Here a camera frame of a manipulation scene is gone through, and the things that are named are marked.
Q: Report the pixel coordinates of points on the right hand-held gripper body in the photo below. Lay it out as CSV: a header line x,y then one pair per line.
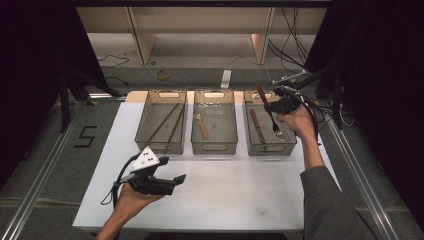
x,y
286,101

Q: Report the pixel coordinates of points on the black tripod stand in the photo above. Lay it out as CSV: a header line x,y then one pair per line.
x,y
65,100

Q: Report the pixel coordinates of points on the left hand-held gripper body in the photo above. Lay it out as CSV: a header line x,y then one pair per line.
x,y
146,181

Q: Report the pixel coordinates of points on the short aluminium rail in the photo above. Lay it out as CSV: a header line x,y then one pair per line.
x,y
106,97

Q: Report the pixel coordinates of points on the person's left hand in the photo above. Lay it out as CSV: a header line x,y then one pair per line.
x,y
133,201

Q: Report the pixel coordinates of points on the person's right hand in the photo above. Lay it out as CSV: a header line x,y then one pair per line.
x,y
298,123

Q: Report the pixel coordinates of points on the smoky clear plastic bin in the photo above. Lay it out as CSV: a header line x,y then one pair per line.
x,y
255,148
220,123
150,113

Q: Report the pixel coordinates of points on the white power strip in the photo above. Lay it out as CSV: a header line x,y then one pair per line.
x,y
226,79

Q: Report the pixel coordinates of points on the dark wooden chopstick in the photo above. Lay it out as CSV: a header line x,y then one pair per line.
x,y
163,122
176,125

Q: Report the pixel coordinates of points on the beige wooden shelf unit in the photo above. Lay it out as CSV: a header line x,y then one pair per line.
x,y
200,20

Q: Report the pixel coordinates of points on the aluminium floor rail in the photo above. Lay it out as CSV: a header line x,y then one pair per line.
x,y
36,186
363,186

